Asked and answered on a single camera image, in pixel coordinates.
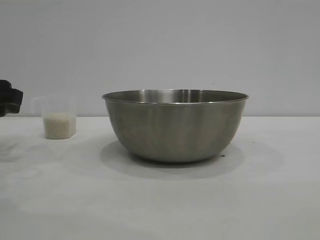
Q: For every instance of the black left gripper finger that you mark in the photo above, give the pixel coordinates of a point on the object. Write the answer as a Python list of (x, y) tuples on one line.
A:
[(10, 102)]

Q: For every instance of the clear plastic measuring cup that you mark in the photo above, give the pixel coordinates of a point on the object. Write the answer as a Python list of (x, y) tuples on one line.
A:
[(60, 105)]

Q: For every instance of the white rice grains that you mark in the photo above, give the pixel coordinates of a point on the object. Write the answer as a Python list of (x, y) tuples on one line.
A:
[(58, 126)]

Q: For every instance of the stainless steel mixing bowl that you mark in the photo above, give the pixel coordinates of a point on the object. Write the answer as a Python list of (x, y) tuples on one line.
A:
[(175, 130)]

